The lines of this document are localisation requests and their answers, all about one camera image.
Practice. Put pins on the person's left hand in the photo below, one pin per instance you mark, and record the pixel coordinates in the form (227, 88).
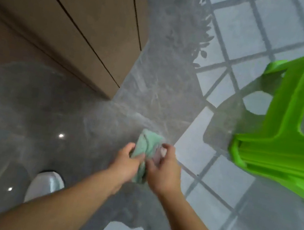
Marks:
(124, 164)

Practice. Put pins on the person's right hand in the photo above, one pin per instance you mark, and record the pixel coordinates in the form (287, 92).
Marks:
(164, 173)

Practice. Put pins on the person's right thumb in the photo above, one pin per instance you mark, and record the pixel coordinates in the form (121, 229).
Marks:
(152, 165)

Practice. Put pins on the person's left thumb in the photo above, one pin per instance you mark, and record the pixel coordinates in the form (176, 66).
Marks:
(129, 148)

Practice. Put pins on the green cleaning cloth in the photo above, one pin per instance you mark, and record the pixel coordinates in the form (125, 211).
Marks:
(147, 150)

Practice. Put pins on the person's right forearm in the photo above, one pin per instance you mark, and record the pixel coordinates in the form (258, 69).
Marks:
(194, 226)

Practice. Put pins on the person's left forearm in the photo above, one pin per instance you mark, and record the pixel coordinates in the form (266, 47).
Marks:
(51, 204)

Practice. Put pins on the person's white shoe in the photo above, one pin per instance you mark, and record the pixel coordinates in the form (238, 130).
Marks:
(43, 186)

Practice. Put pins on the green plastic chair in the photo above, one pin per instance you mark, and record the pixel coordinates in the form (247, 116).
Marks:
(289, 118)

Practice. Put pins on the brown wooden cabinet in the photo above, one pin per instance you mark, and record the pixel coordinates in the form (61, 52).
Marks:
(61, 16)

